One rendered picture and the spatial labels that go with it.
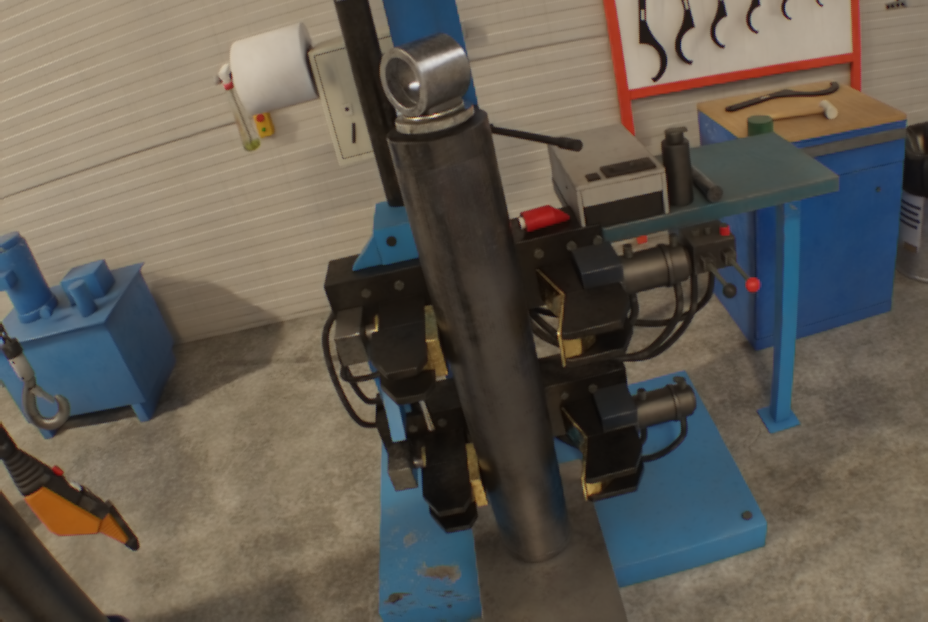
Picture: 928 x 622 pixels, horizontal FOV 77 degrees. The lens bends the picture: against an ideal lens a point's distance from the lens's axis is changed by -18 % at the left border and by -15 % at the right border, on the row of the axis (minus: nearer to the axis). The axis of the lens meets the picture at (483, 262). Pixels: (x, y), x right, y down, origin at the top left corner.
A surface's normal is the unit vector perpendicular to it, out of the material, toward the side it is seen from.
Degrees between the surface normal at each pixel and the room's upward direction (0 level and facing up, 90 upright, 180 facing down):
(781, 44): 90
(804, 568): 0
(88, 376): 90
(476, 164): 90
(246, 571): 0
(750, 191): 0
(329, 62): 90
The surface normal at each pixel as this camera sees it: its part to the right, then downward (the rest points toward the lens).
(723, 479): -0.20, -0.86
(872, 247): 0.10, 0.46
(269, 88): 0.15, 0.71
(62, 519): 0.76, 0.17
